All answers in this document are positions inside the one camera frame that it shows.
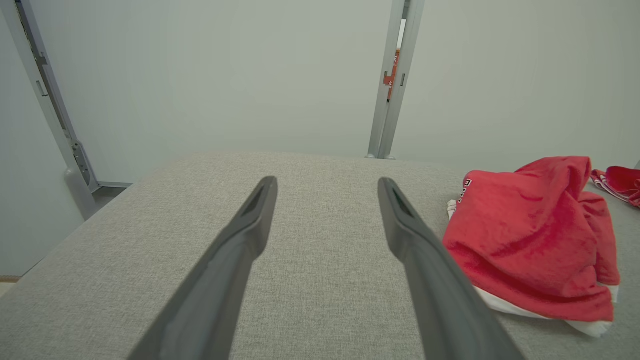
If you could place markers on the red shorts with white stripe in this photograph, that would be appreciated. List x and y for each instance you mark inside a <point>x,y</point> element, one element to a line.
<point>530,240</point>

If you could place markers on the red wall sign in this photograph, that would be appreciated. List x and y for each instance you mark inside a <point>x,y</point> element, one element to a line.
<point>388,80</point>

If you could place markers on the red jersey with white sleeves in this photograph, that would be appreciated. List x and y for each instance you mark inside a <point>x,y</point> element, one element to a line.
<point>625,182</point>

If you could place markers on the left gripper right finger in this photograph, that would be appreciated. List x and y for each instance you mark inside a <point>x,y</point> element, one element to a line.
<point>440,300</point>

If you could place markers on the grey hinged partition post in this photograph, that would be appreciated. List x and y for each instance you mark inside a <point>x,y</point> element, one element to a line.
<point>50,105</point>

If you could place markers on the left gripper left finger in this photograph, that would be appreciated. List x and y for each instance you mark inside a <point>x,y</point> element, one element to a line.
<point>220,290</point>

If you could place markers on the grey double partition post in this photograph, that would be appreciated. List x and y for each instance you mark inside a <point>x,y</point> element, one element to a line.
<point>382,125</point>

